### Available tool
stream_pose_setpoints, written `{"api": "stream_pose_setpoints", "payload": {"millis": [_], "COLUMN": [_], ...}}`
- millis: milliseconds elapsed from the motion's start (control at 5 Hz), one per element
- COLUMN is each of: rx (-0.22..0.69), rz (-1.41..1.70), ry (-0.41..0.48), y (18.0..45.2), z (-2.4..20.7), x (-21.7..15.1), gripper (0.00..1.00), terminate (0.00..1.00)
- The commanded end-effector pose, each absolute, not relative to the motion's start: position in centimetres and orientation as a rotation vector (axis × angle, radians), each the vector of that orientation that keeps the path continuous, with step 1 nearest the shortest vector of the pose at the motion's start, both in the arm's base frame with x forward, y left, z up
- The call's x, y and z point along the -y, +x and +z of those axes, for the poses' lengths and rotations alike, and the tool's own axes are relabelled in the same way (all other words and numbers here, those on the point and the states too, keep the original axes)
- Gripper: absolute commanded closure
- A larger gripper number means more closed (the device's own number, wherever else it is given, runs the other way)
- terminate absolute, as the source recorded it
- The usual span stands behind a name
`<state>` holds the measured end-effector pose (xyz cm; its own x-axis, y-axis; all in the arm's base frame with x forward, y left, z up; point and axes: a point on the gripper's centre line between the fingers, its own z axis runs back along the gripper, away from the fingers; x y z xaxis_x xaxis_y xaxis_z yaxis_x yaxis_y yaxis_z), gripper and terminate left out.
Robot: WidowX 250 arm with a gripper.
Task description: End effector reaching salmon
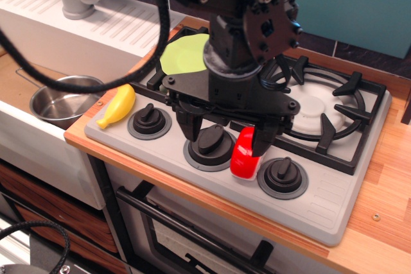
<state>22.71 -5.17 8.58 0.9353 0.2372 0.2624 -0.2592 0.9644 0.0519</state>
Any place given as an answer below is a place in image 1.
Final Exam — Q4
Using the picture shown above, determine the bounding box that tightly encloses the steel pot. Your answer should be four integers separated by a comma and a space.
30, 86, 105, 130

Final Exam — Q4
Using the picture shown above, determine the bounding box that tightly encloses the black oven door handle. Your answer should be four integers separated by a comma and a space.
116, 181, 274, 273

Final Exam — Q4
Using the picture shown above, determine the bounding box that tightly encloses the left black stove knob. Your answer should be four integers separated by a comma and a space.
127, 103, 172, 141

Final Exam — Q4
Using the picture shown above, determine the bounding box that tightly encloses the black stove knob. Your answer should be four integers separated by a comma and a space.
257, 157, 308, 200
183, 124, 236, 172
127, 103, 172, 141

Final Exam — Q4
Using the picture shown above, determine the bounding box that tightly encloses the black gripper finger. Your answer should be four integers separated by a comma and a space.
175, 108, 203, 142
252, 117, 293, 157

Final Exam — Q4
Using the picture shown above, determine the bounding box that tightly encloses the black cable lower left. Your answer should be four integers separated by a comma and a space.
0, 219, 71, 274

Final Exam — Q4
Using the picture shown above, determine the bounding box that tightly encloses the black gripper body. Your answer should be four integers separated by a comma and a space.
162, 70, 301, 123

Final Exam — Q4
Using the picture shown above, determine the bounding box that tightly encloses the black burner grate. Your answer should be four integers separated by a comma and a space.
130, 25, 387, 176

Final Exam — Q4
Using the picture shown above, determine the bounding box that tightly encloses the middle black stove knob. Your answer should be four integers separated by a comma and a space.
183, 124, 236, 172

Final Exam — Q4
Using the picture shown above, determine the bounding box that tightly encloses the green plastic plate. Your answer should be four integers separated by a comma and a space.
160, 33, 209, 75

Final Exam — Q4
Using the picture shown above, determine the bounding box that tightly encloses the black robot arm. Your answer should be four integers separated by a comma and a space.
157, 0, 302, 157

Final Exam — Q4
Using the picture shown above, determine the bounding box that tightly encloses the white burner cap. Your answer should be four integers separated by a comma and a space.
289, 83, 345, 135

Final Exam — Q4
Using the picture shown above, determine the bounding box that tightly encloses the black braided cable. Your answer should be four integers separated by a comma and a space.
0, 0, 170, 94

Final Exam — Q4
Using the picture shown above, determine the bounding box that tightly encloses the right black stove knob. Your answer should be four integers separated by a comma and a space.
257, 157, 308, 200

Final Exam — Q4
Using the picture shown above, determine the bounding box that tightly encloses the grey toy stove top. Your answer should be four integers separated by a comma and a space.
83, 25, 393, 246

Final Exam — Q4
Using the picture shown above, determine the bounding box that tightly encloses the yellow toy banana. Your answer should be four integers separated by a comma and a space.
96, 84, 136, 129

